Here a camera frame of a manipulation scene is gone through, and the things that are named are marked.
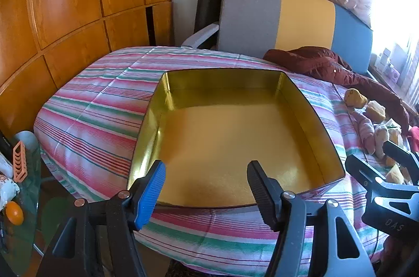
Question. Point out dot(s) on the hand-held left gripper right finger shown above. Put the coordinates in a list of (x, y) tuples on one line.
[(262, 195)]

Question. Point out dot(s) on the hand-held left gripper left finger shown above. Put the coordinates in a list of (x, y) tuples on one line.
[(150, 192)]

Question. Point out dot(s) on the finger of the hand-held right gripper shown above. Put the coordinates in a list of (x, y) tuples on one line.
[(366, 175), (401, 154)]

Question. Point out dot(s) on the tan sponge block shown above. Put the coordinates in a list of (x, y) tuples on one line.
[(394, 174)]

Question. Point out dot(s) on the red blanket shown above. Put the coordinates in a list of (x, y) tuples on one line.
[(415, 134)]

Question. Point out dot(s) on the pink plush cloth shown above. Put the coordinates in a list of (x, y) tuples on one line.
[(368, 133)]

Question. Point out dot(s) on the wooden window ledge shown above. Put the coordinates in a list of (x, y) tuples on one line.
[(392, 92)]

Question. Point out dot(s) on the purple box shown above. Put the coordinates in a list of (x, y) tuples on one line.
[(394, 76)]

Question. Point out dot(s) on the white box stack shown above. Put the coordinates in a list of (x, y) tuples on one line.
[(383, 61)]

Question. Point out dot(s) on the striped bed sheet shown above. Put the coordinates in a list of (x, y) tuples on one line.
[(98, 107)]

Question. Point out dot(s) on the glass side table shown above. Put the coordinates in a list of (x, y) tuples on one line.
[(29, 205)]

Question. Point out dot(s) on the maroon padded jacket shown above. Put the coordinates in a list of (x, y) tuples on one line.
[(311, 61)]

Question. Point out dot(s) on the white mug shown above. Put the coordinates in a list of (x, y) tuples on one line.
[(29, 139)]

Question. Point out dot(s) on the orange silicone rack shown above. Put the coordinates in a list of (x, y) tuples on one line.
[(19, 162)]

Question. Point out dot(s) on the orange fruit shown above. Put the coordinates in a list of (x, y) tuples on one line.
[(14, 213)]

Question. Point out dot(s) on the white crumpled wrapper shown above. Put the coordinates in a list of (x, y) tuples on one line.
[(8, 193)]

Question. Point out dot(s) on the wooden wardrobe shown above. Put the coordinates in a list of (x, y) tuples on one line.
[(65, 2)]

